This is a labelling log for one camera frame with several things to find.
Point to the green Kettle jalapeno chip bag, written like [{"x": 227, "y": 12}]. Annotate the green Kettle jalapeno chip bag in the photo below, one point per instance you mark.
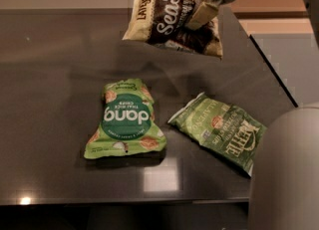
[{"x": 227, "y": 130}]

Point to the green Dang rice chip bag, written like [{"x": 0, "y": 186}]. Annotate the green Dang rice chip bag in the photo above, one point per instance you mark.
[{"x": 128, "y": 122}]

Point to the brown sea salt chip bag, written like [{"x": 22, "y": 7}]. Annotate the brown sea salt chip bag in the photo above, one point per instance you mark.
[{"x": 161, "y": 23}]

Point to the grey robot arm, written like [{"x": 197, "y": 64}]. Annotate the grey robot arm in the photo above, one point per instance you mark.
[{"x": 284, "y": 187}]

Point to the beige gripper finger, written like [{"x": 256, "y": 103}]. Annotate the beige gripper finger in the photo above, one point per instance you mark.
[{"x": 204, "y": 12}]

